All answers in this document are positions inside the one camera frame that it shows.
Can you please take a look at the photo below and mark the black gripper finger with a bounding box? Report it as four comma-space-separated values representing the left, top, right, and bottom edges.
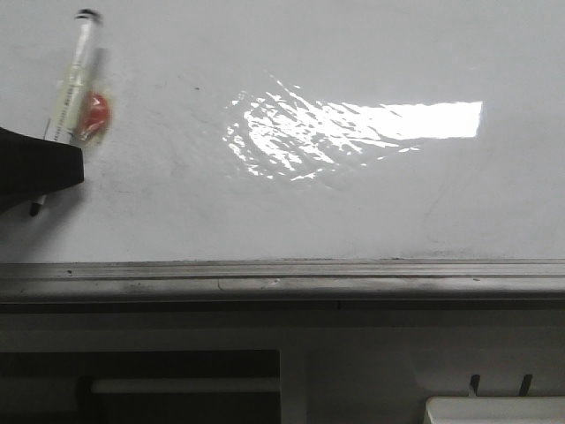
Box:
1, 128, 84, 212

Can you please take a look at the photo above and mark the white whiteboard marker pen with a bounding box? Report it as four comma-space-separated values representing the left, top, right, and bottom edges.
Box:
28, 8, 104, 217

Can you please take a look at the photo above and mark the red round magnet with tape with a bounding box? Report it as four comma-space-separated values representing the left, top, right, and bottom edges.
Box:
74, 79, 114, 147

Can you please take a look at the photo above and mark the white whiteboard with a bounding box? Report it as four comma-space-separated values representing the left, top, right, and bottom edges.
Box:
1, 1, 564, 262

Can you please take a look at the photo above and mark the grey aluminium whiteboard tray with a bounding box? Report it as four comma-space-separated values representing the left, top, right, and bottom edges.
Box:
1, 259, 564, 305

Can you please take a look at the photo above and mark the white box lower right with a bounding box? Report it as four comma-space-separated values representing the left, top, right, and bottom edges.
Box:
423, 397, 564, 423

